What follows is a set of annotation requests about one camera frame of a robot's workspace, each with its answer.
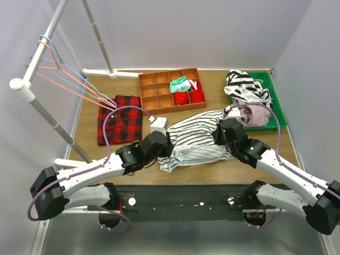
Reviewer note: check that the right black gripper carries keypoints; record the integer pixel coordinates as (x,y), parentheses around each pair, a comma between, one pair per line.
(216,134)

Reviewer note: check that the aluminium frame rail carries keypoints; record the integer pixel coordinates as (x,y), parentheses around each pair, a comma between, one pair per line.
(77,231)

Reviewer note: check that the red cloth compartment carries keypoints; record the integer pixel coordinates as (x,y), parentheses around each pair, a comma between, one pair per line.
(197,96)
(180,98)

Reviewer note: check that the mint white sock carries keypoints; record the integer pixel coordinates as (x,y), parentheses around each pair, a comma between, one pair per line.
(180,85)

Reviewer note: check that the brown compartment tray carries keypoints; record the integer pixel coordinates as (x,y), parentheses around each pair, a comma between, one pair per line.
(155,94)

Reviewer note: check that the red cloth left compartment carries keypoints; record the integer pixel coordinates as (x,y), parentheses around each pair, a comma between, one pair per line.
(180,98)

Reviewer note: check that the red cloth right compartment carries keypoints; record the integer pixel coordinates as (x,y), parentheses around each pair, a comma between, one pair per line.
(197,96)

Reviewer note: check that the mauve garment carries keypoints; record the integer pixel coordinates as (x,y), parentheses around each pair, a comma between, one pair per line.
(254,116)

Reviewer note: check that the green plastic bin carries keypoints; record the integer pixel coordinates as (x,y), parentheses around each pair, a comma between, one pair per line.
(277,120)

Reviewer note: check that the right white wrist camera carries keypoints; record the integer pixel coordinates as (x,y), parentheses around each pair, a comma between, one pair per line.
(232,113)

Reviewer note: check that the pink wire hanger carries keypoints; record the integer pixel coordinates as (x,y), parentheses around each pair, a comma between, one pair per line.
(63,84)

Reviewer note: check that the red white striped sock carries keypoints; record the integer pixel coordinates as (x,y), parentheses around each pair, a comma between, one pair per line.
(194,85)

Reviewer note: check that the white metal clothes rack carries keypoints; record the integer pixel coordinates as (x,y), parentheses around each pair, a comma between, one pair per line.
(22,85)

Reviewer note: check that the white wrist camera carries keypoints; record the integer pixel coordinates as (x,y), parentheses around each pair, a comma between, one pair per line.
(232,113)
(159,124)

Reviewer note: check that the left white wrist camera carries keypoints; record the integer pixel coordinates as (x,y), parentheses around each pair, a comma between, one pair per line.
(159,124)

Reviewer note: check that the red black plaid shirt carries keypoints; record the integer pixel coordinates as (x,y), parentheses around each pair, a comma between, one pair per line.
(124,126)

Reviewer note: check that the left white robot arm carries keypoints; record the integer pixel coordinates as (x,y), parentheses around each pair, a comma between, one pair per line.
(52,192)

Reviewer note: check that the thin striped tank top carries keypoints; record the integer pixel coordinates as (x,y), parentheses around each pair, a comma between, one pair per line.
(194,130)

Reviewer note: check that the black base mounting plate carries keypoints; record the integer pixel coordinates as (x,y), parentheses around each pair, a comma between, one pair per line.
(174,203)

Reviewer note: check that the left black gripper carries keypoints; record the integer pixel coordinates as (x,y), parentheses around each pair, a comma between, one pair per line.
(168,143)

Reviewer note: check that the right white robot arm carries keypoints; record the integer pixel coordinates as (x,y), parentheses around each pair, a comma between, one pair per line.
(316,200)

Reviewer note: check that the bold striped garment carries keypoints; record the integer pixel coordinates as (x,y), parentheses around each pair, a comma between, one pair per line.
(242,86)

